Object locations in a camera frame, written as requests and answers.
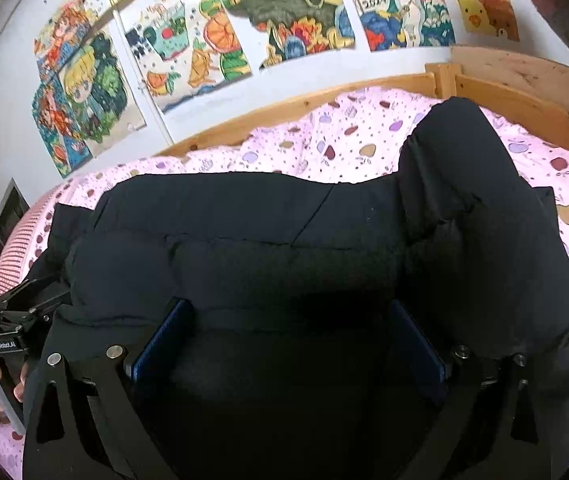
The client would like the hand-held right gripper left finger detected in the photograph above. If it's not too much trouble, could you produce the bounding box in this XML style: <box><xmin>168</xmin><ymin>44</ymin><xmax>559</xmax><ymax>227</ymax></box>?
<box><xmin>22</xmin><ymin>297</ymin><xmax>198</xmax><ymax>480</ymax></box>

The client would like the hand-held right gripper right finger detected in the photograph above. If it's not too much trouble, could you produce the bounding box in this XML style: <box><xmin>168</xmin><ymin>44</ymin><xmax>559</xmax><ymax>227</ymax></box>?
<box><xmin>389</xmin><ymin>299</ymin><xmax>553</xmax><ymax>480</ymax></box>

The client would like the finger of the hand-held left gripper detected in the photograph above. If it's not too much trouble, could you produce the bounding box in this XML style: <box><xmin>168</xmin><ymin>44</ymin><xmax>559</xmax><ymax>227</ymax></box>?
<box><xmin>0</xmin><ymin>276</ymin><xmax>65</xmax><ymax>311</ymax></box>
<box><xmin>0</xmin><ymin>300</ymin><xmax>72</xmax><ymax>335</ymax></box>

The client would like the black padded jacket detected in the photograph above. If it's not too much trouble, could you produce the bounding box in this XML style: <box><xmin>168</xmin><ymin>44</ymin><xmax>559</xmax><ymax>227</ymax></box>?
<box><xmin>22</xmin><ymin>96</ymin><xmax>569</xmax><ymax>480</ymax></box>

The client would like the orange-haired girl drawing poster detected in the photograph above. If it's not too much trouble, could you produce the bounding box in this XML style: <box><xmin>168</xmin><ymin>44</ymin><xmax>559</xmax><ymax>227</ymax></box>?
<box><xmin>32</xmin><ymin>2</ymin><xmax>96</xmax><ymax>177</ymax></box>

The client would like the cartoon boy drawing poster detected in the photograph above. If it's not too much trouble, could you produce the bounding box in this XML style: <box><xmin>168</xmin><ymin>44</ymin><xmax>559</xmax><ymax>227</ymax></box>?
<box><xmin>58</xmin><ymin>34</ymin><xmax>148</xmax><ymax>157</ymax></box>

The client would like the pink apple print bed sheet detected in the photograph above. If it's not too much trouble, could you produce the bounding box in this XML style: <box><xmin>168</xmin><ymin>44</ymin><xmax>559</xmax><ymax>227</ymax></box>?
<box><xmin>0</xmin><ymin>86</ymin><xmax>569</xmax><ymax>466</ymax></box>

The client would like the orange slices drink drawing poster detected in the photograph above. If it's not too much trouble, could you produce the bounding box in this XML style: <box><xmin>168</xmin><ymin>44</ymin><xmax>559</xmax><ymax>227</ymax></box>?
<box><xmin>118</xmin><ymin>0</ymin><xmax>254</xmax><ymax>114</ymax></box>

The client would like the teapot landscape drawing poster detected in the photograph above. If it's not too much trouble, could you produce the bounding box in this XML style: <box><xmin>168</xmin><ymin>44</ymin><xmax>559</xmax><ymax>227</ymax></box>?
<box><xmin>207</xmin><ymin>0</ymin><xmax>356</xmax><ymax>69</ymax></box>

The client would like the white dragon drawing poster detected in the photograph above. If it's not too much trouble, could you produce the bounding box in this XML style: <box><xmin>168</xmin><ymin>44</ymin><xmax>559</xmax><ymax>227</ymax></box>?
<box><xmin>336</xmin><ymin>0</ymin><xmax>456</xmax><ymax>52</ymax></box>

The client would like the yellow bear drawing poster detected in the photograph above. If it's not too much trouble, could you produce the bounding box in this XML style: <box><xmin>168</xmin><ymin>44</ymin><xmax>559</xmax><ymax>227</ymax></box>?
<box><xmin>443</xmin><ymin>0</ymin><xmax>521</xmax><ymax>42</ymax></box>

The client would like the wooden bed frame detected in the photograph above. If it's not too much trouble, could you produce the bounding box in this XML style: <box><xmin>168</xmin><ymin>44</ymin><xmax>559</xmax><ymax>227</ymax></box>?
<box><xmin>157</xmin><ymin>45</ymin><xmax>569</xmax><ymax>161</ymax></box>

